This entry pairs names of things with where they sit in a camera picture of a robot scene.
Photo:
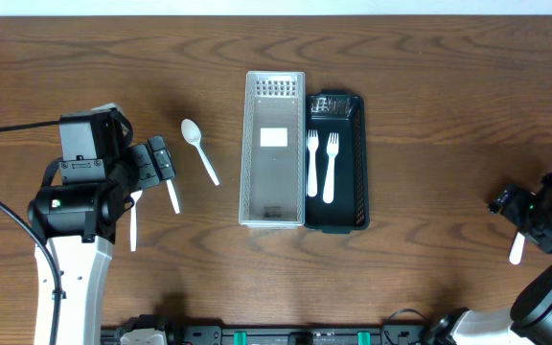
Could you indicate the white plastic spoon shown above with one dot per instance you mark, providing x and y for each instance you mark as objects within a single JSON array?
[
  {"x": 173, "y": 196},
  {"x": 192, "y": 135},
  {"x": 133, "y": 229},
  {"x": 517, "y": 248}
]

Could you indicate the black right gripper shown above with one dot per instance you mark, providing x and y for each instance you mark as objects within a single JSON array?
[{"x": 523, "y": 218}]

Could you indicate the white plastic fork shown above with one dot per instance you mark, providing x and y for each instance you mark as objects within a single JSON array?
[
  {"x": 312, "y": 145},
  {"x": 332, "y": 150}
]

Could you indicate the dark green plastic basket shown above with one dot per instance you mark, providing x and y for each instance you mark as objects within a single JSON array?
[{"x": 342, "y": 113}]

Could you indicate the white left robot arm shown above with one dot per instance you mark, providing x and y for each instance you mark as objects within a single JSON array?
[{"x": 77, "y": 226}]

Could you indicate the clear plastic basket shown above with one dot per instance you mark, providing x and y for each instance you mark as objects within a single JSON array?
[{"x": 273, "y": 168}]

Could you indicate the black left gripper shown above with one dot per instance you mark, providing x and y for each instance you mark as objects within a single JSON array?
[{"x": 150, "y": 164}]

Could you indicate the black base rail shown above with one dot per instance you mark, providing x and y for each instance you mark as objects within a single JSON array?
[{"x": 160, "y": 329}]

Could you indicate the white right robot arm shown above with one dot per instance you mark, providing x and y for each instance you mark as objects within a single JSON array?
[{"x": 528, "y": 321}]

